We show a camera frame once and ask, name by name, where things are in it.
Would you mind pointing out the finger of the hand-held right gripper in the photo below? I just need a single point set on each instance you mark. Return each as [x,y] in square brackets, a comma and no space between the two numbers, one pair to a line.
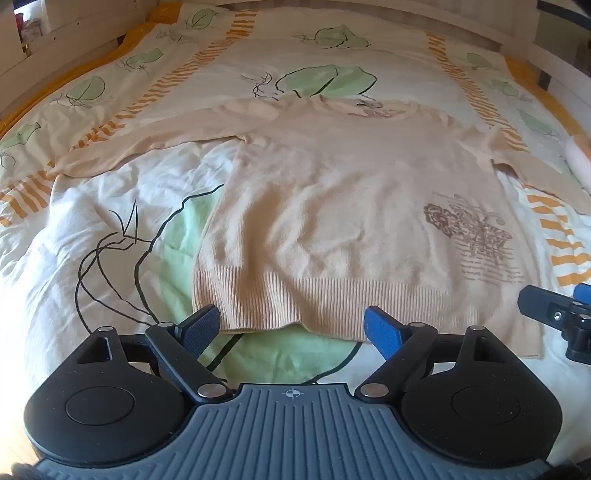
[542,304]

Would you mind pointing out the white wooden bed frame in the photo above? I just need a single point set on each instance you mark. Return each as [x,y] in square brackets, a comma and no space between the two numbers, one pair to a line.
[69,27]

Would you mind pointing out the leaf printed duvet cover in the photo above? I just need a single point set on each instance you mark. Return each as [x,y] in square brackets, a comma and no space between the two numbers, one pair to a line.
[115,198]

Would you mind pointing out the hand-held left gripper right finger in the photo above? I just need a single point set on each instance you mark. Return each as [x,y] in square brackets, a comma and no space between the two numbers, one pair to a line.
[384,333]

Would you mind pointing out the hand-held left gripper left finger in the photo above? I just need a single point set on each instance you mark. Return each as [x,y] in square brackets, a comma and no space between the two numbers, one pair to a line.
[202,326]

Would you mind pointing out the red and pink cloth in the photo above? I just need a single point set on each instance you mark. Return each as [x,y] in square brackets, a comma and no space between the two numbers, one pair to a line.
[25,25]

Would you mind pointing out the beige knit sweater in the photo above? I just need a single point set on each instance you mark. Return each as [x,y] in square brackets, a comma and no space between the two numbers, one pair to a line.
[323,184]

